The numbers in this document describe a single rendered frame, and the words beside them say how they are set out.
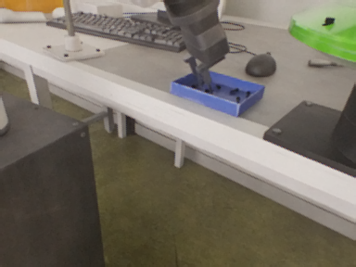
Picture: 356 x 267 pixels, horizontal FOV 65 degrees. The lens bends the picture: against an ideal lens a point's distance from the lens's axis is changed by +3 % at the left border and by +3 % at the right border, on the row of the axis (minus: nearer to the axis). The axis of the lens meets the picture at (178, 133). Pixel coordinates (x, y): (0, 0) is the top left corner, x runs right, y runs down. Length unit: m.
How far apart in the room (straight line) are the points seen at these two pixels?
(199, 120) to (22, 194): 0.29
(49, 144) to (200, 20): 0.30
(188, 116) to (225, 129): 0.06
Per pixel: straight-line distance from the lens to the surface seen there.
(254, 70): 0.60
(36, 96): 0.92
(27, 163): 0.47
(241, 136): 0.39
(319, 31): 0.28
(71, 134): 0.51
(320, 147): 0.38
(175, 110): 0.44
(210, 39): 0.42
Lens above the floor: 1.11
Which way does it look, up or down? 32 degrees down
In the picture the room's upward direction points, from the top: 4 degrees clockwise
